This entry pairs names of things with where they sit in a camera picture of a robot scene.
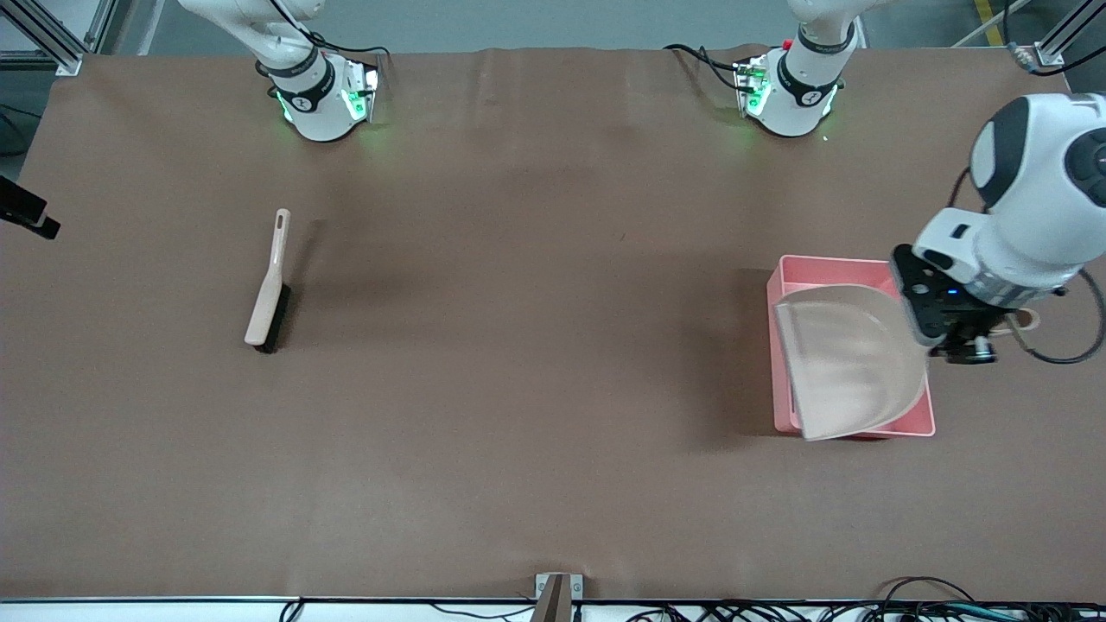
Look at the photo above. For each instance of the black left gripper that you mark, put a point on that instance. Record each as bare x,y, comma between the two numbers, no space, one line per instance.
965,330

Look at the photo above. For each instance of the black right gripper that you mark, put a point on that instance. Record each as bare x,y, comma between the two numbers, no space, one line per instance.
19,208

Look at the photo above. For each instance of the beige plastic dustpan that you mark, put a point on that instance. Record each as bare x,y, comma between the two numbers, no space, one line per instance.
851,363

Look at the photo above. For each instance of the beige brush with black bristles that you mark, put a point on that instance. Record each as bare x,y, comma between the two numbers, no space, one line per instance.
263,307

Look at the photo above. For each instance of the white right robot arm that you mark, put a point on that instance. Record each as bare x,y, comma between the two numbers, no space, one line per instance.
315,95

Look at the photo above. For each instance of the pink plastic bin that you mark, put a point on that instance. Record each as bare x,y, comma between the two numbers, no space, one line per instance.
829,272

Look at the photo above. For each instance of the yellow floor tape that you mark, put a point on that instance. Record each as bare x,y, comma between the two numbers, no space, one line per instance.
985,17

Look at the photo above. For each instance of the brown table cover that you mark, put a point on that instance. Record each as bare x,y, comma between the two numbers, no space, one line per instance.
432,484

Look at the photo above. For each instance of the aluminium frame profile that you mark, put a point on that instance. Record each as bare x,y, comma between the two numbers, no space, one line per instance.
1058,39
52,43

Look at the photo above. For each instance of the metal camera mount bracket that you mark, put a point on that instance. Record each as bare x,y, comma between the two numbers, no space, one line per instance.
557,596

